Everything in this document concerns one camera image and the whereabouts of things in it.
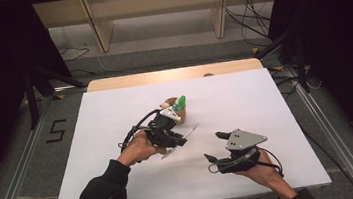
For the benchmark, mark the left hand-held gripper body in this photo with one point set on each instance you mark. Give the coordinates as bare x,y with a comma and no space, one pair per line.
163,131

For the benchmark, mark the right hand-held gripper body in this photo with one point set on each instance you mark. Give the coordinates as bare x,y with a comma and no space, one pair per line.
243,140

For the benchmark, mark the wooden pen holder cup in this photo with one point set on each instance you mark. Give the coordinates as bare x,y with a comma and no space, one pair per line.
182,115

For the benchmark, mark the clear pen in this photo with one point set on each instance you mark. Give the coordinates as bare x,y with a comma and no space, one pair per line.
191,130

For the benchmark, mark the green and white marker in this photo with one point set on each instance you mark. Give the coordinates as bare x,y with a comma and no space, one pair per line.
182,101

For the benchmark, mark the person's left hand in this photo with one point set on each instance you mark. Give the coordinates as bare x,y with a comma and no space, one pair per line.
138,149

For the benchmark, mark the person's right hand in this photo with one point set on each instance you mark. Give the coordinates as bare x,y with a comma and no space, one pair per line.
267,176

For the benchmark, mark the wooden table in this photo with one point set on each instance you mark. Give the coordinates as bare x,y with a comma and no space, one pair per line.
161,76

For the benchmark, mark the yellow tape piece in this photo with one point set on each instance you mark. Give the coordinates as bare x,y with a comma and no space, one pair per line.
278,67
255,50
59,96

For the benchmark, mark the black metal stand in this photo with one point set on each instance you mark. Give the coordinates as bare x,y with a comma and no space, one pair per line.
32,106
301,65

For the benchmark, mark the beige wooden desk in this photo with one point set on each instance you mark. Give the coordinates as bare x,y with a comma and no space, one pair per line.
153,1

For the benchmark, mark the metal floor rail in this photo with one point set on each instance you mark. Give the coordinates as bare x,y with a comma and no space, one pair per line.
15,178
333,138

